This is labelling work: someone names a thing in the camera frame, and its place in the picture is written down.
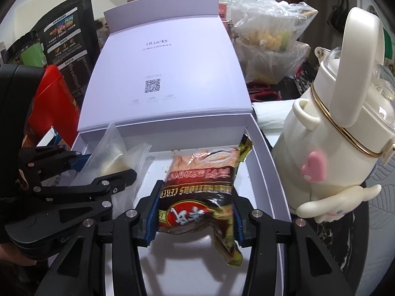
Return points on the black printed pouch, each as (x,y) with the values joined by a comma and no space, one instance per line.
(71,37)

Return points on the cream water bottle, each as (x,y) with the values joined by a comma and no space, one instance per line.
(308,148)

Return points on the white tissue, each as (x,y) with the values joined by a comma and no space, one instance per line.
(271,114)

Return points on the white and blue carton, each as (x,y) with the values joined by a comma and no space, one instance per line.
(51,135)

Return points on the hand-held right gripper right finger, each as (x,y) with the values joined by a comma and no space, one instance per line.
(238,225)

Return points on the grey leaf-print cushion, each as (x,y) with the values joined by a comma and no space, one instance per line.
(381,222)

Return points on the lavender gift box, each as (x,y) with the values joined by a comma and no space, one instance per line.
(160,67)

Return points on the green label jar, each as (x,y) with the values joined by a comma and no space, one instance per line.
(27,52)

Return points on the pink carton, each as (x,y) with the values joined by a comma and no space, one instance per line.
(222,10)

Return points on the clear plastic bag of food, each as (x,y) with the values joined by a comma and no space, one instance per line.
(271,37)

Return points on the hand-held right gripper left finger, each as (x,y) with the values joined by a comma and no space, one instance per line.
(150,222)

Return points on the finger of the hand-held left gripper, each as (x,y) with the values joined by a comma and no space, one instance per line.
(123,177)
(80,163)

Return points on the brown cereal packet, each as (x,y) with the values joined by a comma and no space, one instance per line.
(191,172)

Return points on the red box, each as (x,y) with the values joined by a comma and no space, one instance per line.
(52,104)

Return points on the red scissors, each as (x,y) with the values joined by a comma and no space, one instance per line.
(262,94)

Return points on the clear plastic snack packet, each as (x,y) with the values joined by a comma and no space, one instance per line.
(114,157)

